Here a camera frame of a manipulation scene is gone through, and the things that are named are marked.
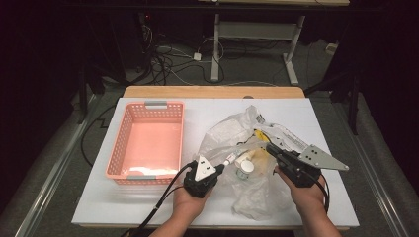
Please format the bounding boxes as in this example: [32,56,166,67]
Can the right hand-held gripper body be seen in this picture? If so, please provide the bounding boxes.
[273,143,350,189]

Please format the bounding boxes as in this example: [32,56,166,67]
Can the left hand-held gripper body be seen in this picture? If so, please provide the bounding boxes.
[183,155,219,199]

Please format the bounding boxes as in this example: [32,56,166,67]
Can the small white tube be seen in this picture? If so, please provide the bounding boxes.
[222,149,243,167]

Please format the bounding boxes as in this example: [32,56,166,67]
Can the pink perforated plastic basket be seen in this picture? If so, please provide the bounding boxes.
[105,100,186,186]

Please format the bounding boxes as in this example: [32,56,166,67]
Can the person's right hand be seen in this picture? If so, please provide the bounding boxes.
[274,165,327,216]

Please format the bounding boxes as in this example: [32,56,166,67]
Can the person's left hand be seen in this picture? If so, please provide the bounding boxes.
[172,184,215,225]

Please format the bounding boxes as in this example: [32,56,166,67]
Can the glass jar with white lid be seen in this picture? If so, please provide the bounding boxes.
[234,159,256,181]

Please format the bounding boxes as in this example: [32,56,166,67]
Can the white cylindrical bottle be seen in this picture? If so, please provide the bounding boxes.
[234,149,256,167]

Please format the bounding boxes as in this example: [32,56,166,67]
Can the black stand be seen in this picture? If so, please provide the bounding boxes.
[77,62,107,125]
[304,70,360,136]

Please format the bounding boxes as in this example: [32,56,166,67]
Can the white-legged wooden desk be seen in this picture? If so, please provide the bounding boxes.
[197,0,350,86]

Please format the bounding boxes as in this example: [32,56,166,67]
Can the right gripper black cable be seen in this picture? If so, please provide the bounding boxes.
[304,171,330,214]

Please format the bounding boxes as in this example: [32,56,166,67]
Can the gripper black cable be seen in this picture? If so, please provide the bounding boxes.
[120,160,199,237]
[304,171,330,214]

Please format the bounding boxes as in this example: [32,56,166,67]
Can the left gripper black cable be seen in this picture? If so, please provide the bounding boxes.
[120,160,199,237]

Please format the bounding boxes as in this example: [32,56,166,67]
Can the aluminium rail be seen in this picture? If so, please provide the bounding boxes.
[14,95,102,237]
[342,95,419,237]

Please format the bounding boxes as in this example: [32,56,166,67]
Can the tangle of black floor cables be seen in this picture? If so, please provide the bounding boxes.
[139,13,228,87]

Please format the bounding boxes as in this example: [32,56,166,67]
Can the black floor cable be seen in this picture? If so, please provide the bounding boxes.
[80,104,117,167]

